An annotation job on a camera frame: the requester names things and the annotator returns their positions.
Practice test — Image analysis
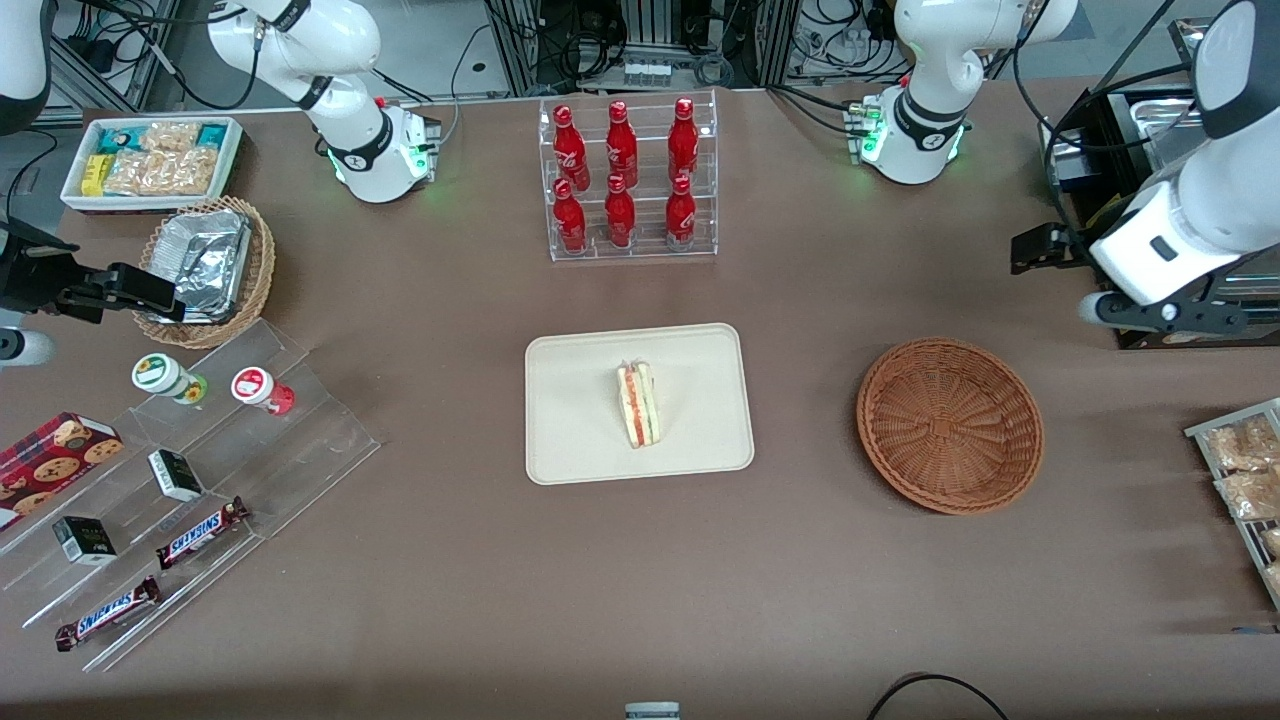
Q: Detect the brown round wicker basket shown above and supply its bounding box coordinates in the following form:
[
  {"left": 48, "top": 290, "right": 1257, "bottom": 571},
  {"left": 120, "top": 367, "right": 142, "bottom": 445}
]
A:
[{"left": 856, "top": 337, "right": 1046, "bottom": 516}]

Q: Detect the red-lid strawberry cup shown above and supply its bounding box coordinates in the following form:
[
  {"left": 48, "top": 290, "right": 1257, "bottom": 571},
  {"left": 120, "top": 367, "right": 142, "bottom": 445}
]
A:
[{"left": 231, "top": 366, "right": 296, "bottom": 417}]

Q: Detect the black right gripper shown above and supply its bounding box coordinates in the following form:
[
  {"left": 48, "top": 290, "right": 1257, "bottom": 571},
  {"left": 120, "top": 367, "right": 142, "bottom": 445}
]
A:
[{"left": 0, "top": 222, "right": 188, "bottom": 323}]

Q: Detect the clear bagged pastry pack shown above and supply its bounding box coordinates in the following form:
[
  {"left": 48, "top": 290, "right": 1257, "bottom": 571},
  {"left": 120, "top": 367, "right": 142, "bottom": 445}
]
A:
[
  {"left": 1205, "top": 415, "right": 1280, "bottom": 473},
  {"left": 1215, "top": 470, "right": 1280, "bottom": 521}
]

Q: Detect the triangular sandwich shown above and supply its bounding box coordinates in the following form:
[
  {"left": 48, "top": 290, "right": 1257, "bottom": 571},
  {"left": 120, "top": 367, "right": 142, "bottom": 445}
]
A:
[{"left": 615, "top": 360, "right": 663, "bottom": 450}]

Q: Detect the cream plastic tray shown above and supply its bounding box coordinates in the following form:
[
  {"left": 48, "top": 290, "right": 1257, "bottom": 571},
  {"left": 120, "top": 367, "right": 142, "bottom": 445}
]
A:
[{"left": 525, "top": 322, "right": 756, "bottom": 487}]

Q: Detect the metal wire rack tray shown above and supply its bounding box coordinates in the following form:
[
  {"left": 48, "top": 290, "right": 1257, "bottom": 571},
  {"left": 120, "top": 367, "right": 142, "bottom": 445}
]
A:
[{"left": 1185, "top": 398, "right": 1280, "bottom": 611}]

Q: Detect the clear rice cracker pack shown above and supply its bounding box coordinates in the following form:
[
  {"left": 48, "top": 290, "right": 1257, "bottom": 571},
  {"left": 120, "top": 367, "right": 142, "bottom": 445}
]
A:
[
  {"left": 165, "top": 147, "right": 221, "bottom": 196},
  {"left": 105, "top": 150, "right": 171, "bottom": 196},
  {"left": 140, "top": 121, "right": 201, "bottom": 153}
]

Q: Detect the green-lid sunflower cup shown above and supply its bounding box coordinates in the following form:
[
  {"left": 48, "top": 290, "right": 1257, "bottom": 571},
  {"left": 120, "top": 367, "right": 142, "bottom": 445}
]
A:
[{"left": 131, "top": 353, "right": 209, "bottom": 406}]

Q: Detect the Snickers chocolate bar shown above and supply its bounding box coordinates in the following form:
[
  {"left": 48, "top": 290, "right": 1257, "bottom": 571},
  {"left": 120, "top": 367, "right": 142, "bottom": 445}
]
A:
[
  {"left": 155, "top": 497, "right": 251, "bottom": 571},
  {"left": 54, "top": 576, "right": 162, "bottom": 652}
]

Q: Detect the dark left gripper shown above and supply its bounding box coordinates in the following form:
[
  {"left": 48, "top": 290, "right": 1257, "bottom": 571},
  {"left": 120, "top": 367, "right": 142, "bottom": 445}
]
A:
[{"left": 1010, "top": 223, "right": 1251, "bottom": 338}]

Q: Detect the small black carton box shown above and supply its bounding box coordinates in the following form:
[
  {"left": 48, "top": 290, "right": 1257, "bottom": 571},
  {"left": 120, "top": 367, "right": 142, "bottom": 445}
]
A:
[
  {"left": 52, "top": 516, "right": 118, "bottom": 567},
  {"left": 147, "top": 449, "right": 205, "bottom": 503}
]

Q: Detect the light tan wicker basket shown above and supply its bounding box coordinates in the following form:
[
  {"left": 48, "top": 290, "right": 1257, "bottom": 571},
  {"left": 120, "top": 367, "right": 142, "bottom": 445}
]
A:
[{"left": 132, "top": 196, "right": 277, "bottom": 350}]

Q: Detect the black floor cable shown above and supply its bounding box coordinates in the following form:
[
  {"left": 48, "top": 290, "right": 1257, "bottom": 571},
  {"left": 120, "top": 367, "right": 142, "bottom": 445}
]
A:
[{"left": 866, "top": 673, "right": 1009, "bottom": 720}]

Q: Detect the clear acrylic stepped shelf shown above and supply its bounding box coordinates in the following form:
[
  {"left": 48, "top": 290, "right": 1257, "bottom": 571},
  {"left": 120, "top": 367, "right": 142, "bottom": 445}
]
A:
[{"left": 0, "top": 318, "right": 382, "bottom": 674}]

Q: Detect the red chocolate chip cookie box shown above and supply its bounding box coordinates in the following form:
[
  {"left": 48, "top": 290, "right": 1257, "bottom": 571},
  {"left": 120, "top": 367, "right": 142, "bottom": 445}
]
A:
[{"left": 0, "top": 411, "right": 125, "bottom": 521}]

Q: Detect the white rectangular snack bin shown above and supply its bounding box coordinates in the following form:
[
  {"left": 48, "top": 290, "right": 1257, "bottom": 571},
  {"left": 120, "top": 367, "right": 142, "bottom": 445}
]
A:
[{"left": 60, "top": 115, "right": 244, "bottom": 213}]

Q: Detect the black food warmer machine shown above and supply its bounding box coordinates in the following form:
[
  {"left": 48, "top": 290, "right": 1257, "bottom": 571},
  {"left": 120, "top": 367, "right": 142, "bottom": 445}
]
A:
[{"left": 1038, "top": 15, "right": 1280, "bottom": 351}]

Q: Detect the aluminium foil tray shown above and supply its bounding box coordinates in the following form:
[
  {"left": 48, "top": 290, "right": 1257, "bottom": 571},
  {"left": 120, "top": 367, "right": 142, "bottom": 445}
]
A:
[{"left": 150, "top": 208, "right": 253, "bottom": 325}]

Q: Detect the red cola bottle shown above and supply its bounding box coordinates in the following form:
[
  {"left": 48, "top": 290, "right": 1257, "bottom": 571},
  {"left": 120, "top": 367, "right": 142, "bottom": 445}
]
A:
[
  {"left": 665, "top": 175, "right": 697, "bottom": 251},
  {"left": 605, "top": 173, "right": 637, "bottom": 249},
  {"left": 553, "top": 178, "right": 588, "bottom": 254},
  {"left": 553, "top": 104, "right": 591, "bottom": 193},
  {"left": 606, "top": 100, "right": 639, "bottom": 189},
  {"left": 668, "top": 97, "right": 700, "bottom": 183}
]

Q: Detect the steel warmer pan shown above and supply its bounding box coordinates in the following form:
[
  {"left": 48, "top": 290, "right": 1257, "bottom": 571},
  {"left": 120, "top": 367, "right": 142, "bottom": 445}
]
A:
[{"left": 1128, "top": 97, "right": 1201, "bottom": 181}]

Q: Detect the clear acrylic bottle rack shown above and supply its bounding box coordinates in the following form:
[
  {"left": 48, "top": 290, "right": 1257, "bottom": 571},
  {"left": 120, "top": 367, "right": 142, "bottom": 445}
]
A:
[{"left": 538, "top": 90, "right": 719, "bottom": 263}]

